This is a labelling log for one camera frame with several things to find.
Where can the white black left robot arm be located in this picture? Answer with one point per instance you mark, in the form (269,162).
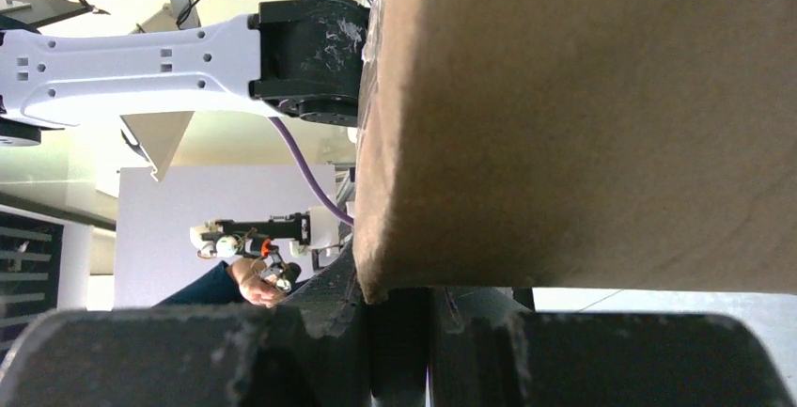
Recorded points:
(292,58)

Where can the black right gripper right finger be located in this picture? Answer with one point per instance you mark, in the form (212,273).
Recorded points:
(488,350)

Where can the red black utility knife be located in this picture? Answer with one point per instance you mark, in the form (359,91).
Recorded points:
(398,340)

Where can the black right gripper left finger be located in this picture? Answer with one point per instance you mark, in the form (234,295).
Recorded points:
(308,351)

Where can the distant handheld gripper device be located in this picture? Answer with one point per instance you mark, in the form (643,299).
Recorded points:
(308,234)

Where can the brown cardboard express box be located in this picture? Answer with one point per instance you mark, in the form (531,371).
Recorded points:
(614,144)

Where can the distant person's hand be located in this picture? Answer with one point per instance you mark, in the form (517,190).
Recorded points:
(253,289)

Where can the distant person's dark sleeve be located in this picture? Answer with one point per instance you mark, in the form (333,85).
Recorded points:
(215,287)

